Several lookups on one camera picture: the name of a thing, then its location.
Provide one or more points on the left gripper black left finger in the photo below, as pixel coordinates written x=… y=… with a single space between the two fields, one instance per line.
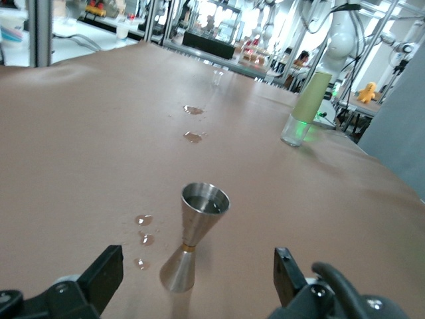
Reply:
x=103 y=272

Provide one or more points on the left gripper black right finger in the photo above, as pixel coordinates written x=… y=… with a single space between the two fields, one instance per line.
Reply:
x=287 y=276

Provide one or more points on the steel double jigger measuring cup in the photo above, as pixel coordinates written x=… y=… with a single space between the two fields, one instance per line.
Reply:
x=192 y=229

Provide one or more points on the small clear glass cup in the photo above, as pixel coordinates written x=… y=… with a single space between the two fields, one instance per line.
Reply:
x=217 y=79

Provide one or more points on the white paper cup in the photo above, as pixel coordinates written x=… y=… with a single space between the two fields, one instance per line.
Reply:
x=123 y=33

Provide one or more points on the small spilled liquid drop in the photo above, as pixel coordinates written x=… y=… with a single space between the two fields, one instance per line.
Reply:
x=146 y=240
x=143 y=220
x=141 y=264

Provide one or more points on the brown table mat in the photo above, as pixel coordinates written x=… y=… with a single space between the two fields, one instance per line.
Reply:
x=99 y=149

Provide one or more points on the spilled liquid puddle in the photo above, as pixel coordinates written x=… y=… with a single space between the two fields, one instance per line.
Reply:
x=193 y=110
x=193 y=137

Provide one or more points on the grey partition panel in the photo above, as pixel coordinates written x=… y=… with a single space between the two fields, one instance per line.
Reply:
x=398 y=139

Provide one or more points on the yellow-green sleeved glass bottle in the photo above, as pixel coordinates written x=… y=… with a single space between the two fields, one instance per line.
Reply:
x=308 y=99

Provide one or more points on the background table with brown top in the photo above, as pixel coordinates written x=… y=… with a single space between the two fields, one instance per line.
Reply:
x=357 y=108

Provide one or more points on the orange plush figure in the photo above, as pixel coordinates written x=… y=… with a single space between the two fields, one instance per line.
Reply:
x=367 y=94

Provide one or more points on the seated person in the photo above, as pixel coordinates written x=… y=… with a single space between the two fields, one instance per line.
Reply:
x=301 y=61

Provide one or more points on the white side table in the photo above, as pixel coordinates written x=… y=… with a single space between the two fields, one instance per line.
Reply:
x=66 y=43

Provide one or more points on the long black box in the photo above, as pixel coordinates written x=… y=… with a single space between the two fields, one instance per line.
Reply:
x=209 y=44

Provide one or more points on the yellow toy truck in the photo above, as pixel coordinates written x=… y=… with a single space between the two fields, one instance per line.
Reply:
x=96 y=8

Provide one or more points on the aluminium frame post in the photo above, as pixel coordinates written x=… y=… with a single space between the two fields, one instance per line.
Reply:
x=169 y=20
x=41 y=33
x=150 y=20

